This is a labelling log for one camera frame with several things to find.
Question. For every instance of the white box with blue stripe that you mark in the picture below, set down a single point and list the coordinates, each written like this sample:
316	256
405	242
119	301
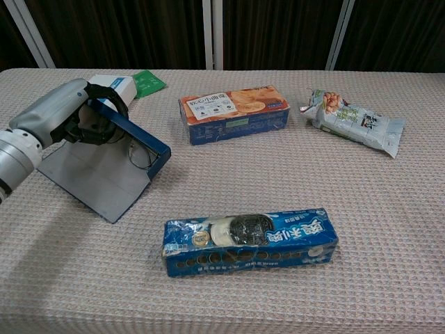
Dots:
126	89

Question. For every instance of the green packet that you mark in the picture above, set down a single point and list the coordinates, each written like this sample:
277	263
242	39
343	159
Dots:
147	83

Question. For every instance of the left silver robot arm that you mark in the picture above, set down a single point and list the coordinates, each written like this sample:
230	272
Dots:
15	156

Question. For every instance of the slanted white frame post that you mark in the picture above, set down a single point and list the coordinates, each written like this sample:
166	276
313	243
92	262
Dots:
31	35
339	35

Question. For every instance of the dark brown curtain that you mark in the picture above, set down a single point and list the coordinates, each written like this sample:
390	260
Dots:
121	31

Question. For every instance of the orange and blue biscuit box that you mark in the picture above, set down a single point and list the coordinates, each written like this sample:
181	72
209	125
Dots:
236	118

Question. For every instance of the white crumpled snack bag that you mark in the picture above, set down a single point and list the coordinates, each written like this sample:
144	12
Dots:
354	125

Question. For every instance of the blue Oreo cookie package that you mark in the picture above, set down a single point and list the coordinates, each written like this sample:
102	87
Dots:
250	243

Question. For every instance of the black thin-rimmed eyeglasses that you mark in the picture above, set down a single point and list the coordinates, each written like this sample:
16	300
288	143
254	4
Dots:
129	155

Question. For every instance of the dark blue glasses box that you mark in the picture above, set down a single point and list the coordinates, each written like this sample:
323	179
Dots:
101	177

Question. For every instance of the beige waffle tablecloth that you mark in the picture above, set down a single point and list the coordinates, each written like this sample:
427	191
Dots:
243	181

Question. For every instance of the upright white double frame post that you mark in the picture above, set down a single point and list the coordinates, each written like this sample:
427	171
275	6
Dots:
212	35

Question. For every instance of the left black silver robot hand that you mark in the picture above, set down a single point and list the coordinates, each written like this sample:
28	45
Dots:
52	108

